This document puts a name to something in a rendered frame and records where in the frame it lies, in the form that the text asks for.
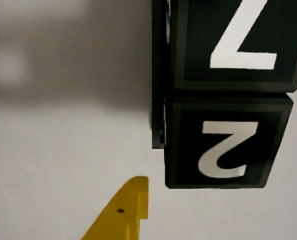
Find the black cube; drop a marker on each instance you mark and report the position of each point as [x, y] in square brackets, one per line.
[222, 139]
[232, 45]

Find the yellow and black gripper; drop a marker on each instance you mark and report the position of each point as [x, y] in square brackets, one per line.
[120, 219]

